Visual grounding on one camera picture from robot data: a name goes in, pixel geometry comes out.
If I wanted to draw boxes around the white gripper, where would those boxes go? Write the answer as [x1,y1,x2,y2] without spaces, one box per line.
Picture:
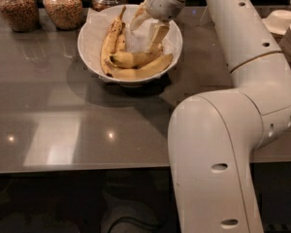
[130,0,184,51]

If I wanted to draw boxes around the curved yellow banana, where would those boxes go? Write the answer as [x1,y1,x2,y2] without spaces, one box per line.
[110,49,163,68]

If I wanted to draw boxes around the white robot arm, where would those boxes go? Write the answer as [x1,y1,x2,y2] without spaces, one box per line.
[133,0,291,233]

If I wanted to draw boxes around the small inner banana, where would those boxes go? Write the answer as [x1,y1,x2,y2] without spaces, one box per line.
[114,23,126,52]

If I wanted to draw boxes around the white bowl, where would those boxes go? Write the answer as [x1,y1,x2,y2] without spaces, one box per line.
[77,4,183,88]

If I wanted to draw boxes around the front bottom yellow banana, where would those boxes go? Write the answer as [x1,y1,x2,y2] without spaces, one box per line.
[109,53,174,81]

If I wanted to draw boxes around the spotted long banana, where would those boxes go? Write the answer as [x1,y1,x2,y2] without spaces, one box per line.
[100,6,126,77]

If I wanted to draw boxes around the back paper bowl stack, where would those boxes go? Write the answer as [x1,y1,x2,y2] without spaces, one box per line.
[262,10,291,42]

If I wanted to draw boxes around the white paper liner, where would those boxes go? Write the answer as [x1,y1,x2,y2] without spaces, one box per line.
[82,8,178,83]

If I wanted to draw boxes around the glass grain jar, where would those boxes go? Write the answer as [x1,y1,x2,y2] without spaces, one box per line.
[43,0,82,30]
[0,0,39,32]

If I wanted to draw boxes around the leftmost glass grain jar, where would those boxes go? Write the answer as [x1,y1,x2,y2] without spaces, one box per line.
[0,0,39,32]

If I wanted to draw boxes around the black power strip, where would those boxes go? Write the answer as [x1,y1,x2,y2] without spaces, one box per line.
[264,223,291,233]

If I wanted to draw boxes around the black cable under table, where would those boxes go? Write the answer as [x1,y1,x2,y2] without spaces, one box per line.
[106,216,173,233]

